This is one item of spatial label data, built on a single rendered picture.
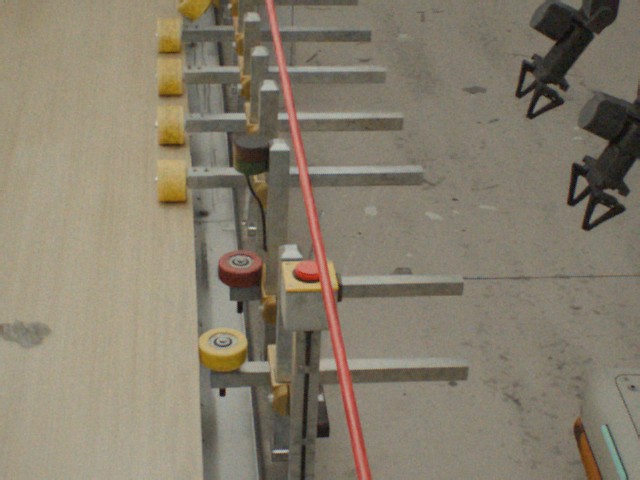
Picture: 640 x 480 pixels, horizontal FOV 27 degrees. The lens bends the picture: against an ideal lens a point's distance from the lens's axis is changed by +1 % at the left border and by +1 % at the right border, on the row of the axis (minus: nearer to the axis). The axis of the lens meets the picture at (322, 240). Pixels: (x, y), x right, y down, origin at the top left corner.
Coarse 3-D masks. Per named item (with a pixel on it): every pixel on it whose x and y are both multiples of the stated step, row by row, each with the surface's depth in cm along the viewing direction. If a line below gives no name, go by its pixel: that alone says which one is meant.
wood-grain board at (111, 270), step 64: (0, 0) 345; (64, 0) 347; (128, 0) 349; (0, 64) 309; (64, 64) 311; (128, 64) 313; (0, 128) 280; (64, 128) 282; (128, 128) 283; (0, 192) 256; (64, 192) 258; (128, 192) 259; (192, 192) 260; (0, 256) 236; (64, 256) 237; (128, 256) 238; (192, 256) 239; (0, 320) 219; (64, 320) 219; (128, 320) 220; (192, 320) 221; (0, 384) 204; (64, 384) 204; (128, 384) 205; (192, 384) 206; (0, 448) 191; (64, 448) 191; (128, 448) 192; (192, 448) 192
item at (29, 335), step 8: (16, 320) 216; (0, 328) 215; (8, 328) 216; (16, 328) 215; (24, 328) 215; (32, 328) 216; (40, 328) 216; (48, 328) 216; (8, 336) 214; (16, 336) 214; (24, 336) 213; (32, 336) 213; (40, 336) 214; (24, 344) 213; (32, 344) 213; (40, 344) 213
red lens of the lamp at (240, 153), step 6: (234, 138) 221; (234, 144) 220; (234, 150) 220; (240, 150) 219; (246, 150) 218; (252, 150) 218; (258, 150) 218; (264, 150) 219; (240, 156) 219; (246, 156) 219; (252, 156) 219; (258, 156) 219; (264, 156) 220
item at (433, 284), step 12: (348, 276) 243; (360, 276) 243; (372, 276) 243; (384, 276) 243; (396, 276) 243; (408, 276) 243; (420, 276) 244; (432, 276) 244; (444, 276) 244; (456, 276) 244; (252, 288) 238; (348, 288) 241; (360, 288) 241; (372, 288) 241; (384, 288) 241; (396, 288) 242; (408, 288) 242; (420, 288) 242; (432, 288) 243; (444, 288) 243; (456, 288) 243; (240, 300) 239; (252, 300) 240
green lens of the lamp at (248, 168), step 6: (234, 156) 221; (234, 162) 221; (240, 162) 220; (246, 162) 219; (252, 162) 219; (258, 162) 220; (264, 162) 220; (234, 168) 222; (240, 168) 220; (246, 168) 220; (252, 168) 220; (258, 168) 220; (264, 168) 221; (246, 174) 220; (252, 174) 220
